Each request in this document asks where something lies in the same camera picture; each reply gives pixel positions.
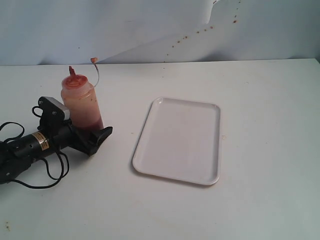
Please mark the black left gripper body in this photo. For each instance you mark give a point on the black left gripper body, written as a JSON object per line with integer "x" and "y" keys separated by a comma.
{"x": 67, "y": 135}

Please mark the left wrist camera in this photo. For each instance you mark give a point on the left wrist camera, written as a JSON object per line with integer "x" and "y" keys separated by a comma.
{"x": 54, "y": 114}

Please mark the white rectangular tray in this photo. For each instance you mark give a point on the white rectangular tray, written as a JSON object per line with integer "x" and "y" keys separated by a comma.
{"x": 180, "y": 141}

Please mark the red sauce squeeze bottle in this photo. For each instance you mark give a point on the red sauce squeeze bottle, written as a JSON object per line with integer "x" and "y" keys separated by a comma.
{"x": 79, "y": 96}

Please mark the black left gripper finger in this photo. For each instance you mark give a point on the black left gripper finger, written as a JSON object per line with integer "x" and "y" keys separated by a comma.
{"x": 96, "y": 138}

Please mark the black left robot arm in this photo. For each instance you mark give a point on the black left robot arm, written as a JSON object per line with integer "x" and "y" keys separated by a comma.
{"x": 17, "y": 154}

